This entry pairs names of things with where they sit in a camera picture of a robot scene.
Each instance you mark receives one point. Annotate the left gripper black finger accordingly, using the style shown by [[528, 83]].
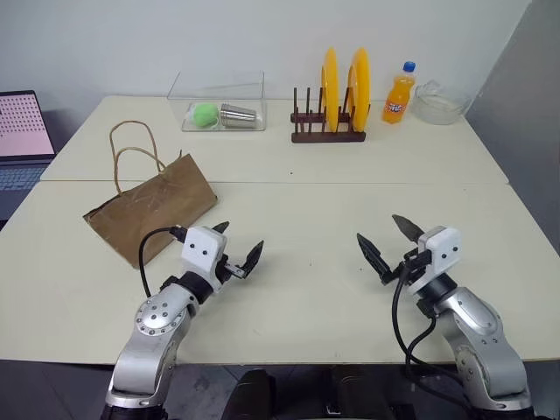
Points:
[[222, 227], [252, 260]]

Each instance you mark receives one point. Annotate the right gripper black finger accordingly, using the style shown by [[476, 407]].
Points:
[[408, 228], [374, 258]]

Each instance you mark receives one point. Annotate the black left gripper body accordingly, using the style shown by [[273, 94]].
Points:
[[225, 267]]

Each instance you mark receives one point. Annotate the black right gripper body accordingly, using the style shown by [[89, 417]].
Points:
[[413, 262]]

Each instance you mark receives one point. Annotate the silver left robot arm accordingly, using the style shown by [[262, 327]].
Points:
[[153, 324]]

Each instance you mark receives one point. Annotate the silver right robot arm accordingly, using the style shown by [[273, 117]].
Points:
[[481, 332]]

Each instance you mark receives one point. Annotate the brown paper bag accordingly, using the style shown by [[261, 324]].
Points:
[[153, 205]]

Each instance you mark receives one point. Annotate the metal cup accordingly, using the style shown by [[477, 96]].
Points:
[[238, 115]]

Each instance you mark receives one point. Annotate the green ball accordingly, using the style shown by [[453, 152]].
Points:
[[205, 115]]

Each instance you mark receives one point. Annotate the dark wooden dish rack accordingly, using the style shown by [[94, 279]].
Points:
[[328, 137]]

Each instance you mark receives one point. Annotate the clear glass bowl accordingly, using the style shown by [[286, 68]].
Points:
[[439, 107]]

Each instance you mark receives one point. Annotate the orange soda bottle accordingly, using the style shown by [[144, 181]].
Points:
[[397, 102]]

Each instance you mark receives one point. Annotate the clear plastic box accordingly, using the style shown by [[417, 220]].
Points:
[[245, 92]]

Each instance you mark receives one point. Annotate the yellow plate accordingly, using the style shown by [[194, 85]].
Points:
[[331, 87], [361, 87]]

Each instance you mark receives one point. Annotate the laptop with pink screen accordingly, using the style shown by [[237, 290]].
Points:
[[19, 124]]

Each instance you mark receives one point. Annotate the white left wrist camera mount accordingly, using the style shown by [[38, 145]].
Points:
[[202, 251]]

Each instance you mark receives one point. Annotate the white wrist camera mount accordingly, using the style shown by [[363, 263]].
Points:
[[444, 256], [202, 251]]

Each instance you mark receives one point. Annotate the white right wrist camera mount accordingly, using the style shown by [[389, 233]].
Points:
[[444, 256]]

